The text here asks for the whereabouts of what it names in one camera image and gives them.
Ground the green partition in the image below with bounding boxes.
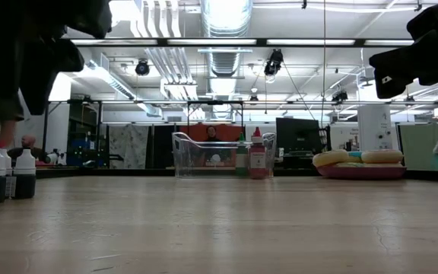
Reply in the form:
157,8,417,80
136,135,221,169
398,122,438,171

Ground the black monitor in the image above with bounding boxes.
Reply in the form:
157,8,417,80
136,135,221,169
275,116,322,155

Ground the purple striped white toy donut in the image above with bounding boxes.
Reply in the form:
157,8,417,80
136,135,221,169
312,148,351,168

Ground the pink frosted toy donut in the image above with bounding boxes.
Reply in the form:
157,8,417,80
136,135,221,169
360,148,405,165

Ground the orange panel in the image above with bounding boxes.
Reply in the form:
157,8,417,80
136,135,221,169
179,122,246,168

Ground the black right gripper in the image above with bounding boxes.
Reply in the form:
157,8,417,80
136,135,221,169
369,0,438,100

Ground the thin hanging cable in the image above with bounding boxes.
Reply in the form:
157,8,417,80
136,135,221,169
320,0,327,129

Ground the grey patterned curtain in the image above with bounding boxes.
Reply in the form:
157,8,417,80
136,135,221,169
107,123,151,170

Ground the black aluminium table frame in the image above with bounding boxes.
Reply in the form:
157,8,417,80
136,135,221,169
36,167,438,183

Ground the white ceiling pipe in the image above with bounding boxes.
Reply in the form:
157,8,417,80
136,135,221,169
84,59,163,117

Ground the purple plate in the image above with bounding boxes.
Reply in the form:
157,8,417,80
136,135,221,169
316,163,408,180

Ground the green food colouring bottle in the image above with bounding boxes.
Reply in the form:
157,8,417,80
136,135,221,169
235,132,249,178

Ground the black shelf rack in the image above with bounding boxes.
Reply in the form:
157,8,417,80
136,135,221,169
66,99,104,168

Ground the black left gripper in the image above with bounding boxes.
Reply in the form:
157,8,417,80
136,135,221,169
0,37,86,116

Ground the black overhead camera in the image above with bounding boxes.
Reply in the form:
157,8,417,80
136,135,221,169
263,48,284,77

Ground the black overhead crossbar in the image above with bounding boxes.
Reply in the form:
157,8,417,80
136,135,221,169
62,37,417,48

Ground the silver ventilation duct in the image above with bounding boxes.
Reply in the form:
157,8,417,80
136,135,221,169
198,0,254,122

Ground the red food colouring bottle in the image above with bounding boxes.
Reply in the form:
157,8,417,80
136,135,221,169
248,126,268,180

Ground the white cabinet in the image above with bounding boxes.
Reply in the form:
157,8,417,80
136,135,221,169
357,103,393,152

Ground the clear plastic bin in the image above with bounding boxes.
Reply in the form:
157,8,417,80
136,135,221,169
171,131,278,180

